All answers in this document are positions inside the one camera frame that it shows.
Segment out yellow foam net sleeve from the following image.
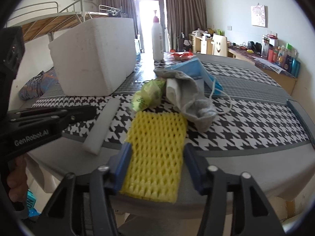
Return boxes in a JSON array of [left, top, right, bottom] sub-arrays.
[[120, 111, 187, 204]]

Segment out white foam strip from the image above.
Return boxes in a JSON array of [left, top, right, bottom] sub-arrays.
[[83, 98, 121, 155]]

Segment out grey sock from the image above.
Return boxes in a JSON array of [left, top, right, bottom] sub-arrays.
[[154, 69, 218, 132]]

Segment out green plastic bag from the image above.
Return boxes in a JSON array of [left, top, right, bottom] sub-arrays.
[[131, 78, 166, 112]]

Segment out blue face mask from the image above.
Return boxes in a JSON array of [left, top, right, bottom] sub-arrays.
[[164, 57, 233, 115]]

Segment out left hand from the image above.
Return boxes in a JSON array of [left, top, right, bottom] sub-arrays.
[[7, 156, 28, 202]]

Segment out blue orange duvet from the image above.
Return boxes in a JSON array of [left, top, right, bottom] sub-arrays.
[[19, 67, 59, 101]]

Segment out houndstooth table cloth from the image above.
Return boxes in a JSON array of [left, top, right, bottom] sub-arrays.
[[30, 55, 314, 199]]

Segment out white styrofoam box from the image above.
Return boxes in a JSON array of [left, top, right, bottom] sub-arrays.
[[48, 18, 136, 96]]

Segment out metal bunk bed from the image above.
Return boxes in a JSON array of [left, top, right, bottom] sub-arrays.
[[5, 0, 122, 43]]

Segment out red snack packet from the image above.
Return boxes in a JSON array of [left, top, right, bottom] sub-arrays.
[[170, 51, 195, 62]]

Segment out wooden desk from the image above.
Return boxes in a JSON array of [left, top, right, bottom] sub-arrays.
[[189, 34, 297, 95]]

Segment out papers on desk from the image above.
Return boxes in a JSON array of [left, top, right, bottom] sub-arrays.
[[254, 58, 284, 74]]

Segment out wooden chair smiley face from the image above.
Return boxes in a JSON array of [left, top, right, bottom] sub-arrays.
[[211, 34, 228, 57]]

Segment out white pump bottle red cap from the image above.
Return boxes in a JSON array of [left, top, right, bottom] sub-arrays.
[[152, 10, 164, 61]]

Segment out brown right curtain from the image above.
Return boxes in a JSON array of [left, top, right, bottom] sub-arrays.
[[166, 0, 207, 50]]

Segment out brown curtain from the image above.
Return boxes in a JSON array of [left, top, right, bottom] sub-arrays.
[[166, 0, 207, 50], [98, 0, 138, 37]]

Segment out brown left curtain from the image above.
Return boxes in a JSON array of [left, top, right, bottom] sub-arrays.
[[98, 0, 138, 37]]

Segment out glass balcony door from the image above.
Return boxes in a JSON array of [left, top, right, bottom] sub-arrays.
[[134, 0, 167, 54]]

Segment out anime wall picture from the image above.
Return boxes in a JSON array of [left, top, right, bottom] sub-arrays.
[[250, 4, 266, 27]]

